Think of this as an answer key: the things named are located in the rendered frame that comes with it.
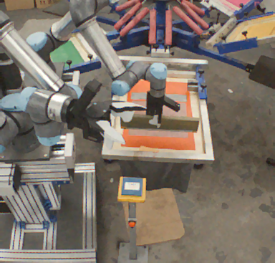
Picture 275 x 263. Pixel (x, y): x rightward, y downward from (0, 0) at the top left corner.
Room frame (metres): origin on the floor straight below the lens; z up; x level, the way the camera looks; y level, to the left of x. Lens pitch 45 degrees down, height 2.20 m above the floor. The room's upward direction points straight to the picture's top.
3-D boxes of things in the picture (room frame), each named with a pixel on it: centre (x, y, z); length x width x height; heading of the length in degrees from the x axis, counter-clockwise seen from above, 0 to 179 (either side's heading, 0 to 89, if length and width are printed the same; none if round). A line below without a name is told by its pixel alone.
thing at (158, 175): (1.08, -0.12, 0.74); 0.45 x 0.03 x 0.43; 86
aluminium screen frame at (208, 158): (1.38, -0.15, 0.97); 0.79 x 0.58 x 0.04; 176
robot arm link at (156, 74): (1.13, -0.10, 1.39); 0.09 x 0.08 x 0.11; 58
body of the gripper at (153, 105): (1.12, -0.10, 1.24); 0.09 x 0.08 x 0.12; 86
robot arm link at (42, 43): (1.36, 0.51, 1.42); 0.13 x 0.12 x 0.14; 148
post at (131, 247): (0.82, 0.01, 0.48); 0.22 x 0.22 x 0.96; 86
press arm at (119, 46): (2.16, 0.34, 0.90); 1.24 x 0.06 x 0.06; 116
